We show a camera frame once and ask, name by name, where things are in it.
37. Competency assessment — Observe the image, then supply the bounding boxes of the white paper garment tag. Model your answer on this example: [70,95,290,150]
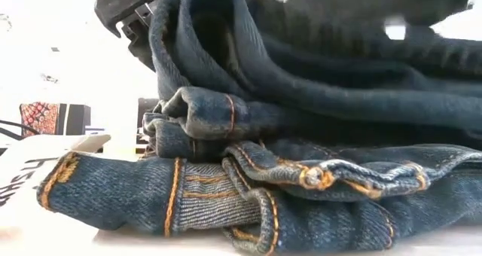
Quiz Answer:
[0,133,112,230]

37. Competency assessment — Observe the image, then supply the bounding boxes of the black and white box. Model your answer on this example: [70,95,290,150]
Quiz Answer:
[56,103,92,136]

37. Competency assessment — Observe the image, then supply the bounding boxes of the dark blue denim jeans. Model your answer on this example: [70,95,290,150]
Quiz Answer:
[36,0,482,256]

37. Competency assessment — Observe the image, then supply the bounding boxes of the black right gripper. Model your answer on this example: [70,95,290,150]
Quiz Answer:
[284,0,476,27]

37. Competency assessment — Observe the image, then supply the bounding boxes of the red patterned cloth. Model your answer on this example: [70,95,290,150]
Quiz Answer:
[19,101,61,137]

